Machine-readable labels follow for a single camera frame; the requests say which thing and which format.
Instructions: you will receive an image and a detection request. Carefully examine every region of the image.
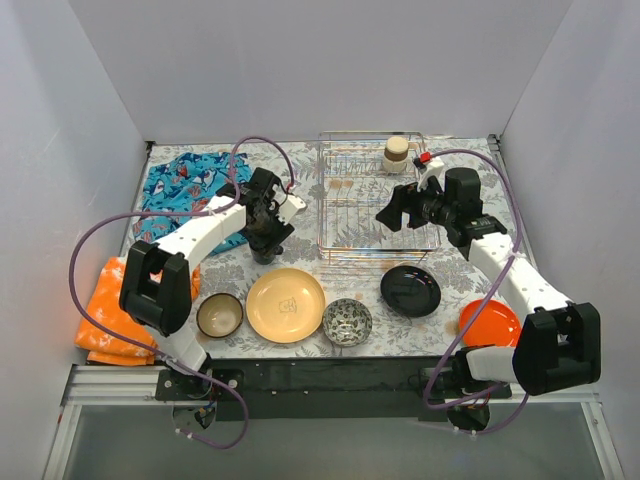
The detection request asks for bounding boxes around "dark blue mug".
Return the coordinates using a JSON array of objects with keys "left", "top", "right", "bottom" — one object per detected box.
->
[{"left": 250, "top": 245, "right": 284, "bottom": 265}]

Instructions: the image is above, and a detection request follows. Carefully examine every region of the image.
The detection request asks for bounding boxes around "brown rimmed cream bowl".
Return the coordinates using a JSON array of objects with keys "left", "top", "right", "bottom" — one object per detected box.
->
[{"left": 196, "top": 293, "right": 244, "bottom": 338}]

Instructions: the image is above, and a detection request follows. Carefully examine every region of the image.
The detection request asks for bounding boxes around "floral patterned bowl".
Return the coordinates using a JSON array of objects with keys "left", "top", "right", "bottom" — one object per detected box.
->
[{"left": 322, "top": 298, "right": 373, "bottom": 347}]

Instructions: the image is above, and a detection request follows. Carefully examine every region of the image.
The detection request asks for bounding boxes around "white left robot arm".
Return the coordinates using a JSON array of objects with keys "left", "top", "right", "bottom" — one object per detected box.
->
[{"left": 119, "top": 168, "right": 307, "bottom": 400}]

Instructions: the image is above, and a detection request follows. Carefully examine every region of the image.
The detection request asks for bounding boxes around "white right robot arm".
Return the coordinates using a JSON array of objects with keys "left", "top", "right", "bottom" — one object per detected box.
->
[{"left": 376, "top": 167, "right": 601, "bottom": 398}]

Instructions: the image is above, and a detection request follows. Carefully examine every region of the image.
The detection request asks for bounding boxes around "beige and brown mug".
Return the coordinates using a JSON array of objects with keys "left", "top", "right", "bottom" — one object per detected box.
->
[{"left": 382, "top": 136, "right": 413, "bottom": 174}]

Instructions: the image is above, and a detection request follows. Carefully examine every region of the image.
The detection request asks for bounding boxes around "beige bear plate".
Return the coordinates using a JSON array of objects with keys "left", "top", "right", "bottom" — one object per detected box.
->
[{"left": 246, "top": 268, "right": 326, "bottom": 344}]

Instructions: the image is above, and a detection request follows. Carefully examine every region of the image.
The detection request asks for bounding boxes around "floral tablecloth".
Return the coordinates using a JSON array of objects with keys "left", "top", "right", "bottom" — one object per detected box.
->
[{"left": 115, "top": 137, "right": 556, "bottom": 359}]

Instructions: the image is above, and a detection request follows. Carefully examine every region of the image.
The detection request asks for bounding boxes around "blue shark print cloth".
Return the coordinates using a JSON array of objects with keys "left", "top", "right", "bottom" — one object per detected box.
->
[{"left": 132, "top": 152, "right": 252, "bottom": 256}]

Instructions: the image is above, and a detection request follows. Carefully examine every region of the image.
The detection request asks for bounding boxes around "orange plate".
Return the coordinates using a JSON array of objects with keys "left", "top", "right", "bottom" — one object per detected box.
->
[{"left": 462, "top": 300, "right": 521, "bottom": 347}]

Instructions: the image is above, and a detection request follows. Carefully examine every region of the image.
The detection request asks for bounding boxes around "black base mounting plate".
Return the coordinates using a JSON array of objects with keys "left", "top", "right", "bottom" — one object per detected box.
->
[{"left": 154, "top": 357, "right": 513, "bottom": 422}]

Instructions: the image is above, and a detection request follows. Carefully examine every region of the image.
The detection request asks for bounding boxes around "orange tie-dye cloth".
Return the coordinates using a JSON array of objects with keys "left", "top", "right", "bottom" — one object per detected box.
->
[{"left": 75, "top": 257, "right": 169, "bottom": 367}]

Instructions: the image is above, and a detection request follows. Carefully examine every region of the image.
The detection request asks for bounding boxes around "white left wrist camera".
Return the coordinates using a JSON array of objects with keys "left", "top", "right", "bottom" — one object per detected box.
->
[{"left": 276, "top": 194, "right": 307, "bottom": 224}]

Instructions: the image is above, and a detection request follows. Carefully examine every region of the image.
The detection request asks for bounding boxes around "chrome wire dish rack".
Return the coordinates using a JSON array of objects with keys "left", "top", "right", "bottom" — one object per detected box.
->
[{"left": 317, "top": 130, "right": 441, "bottom": 262}]

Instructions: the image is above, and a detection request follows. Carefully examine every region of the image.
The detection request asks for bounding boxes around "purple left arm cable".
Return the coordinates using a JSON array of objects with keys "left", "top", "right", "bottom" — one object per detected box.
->
[{"left": 68, "top": 134, "right": 296, "bottom": 449}]

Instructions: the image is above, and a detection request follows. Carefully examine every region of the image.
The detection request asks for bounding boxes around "aluminium frame rail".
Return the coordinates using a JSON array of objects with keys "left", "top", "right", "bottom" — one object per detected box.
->
[{"left": 41, "top": 364, "right": 171, "bottom": 480}]

